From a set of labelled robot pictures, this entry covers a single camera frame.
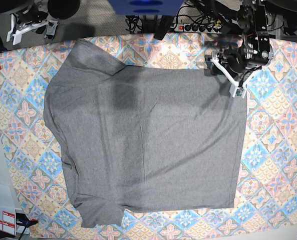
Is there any white power strip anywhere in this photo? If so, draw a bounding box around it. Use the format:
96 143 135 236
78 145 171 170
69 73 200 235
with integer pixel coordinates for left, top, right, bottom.
173 22 222 34

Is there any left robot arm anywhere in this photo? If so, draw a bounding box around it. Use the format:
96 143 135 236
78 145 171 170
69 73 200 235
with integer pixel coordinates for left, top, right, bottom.
205 0 297 75

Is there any blue orange clamp bottom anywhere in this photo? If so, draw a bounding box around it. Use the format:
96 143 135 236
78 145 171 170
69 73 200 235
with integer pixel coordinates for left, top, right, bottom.
16 215 38 228

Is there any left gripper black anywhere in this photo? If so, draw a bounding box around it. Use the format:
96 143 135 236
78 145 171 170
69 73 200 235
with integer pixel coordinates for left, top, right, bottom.
204 46 273 77

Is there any black vertical post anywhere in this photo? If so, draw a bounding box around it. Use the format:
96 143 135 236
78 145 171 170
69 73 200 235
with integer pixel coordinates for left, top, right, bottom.
154 15 174 41

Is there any patterned tile tablecloth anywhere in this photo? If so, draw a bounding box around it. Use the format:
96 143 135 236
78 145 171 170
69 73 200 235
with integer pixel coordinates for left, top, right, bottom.
0 40 297 240

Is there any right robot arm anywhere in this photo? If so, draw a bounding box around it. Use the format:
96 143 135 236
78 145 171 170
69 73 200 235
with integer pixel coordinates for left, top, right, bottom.
0 0 81 24

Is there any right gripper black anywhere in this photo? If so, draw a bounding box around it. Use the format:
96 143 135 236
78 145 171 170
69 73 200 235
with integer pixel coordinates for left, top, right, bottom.
17 8 48 24

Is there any white label sheet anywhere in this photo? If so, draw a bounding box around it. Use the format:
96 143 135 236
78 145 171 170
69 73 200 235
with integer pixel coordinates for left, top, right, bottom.
0 205 16 236

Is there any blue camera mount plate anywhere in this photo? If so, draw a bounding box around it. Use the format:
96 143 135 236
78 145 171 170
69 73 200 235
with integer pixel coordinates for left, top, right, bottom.
108 0 184 16

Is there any grey T-shirt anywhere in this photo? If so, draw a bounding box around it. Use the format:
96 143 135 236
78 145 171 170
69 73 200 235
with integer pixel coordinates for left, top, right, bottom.
44 39 247 228

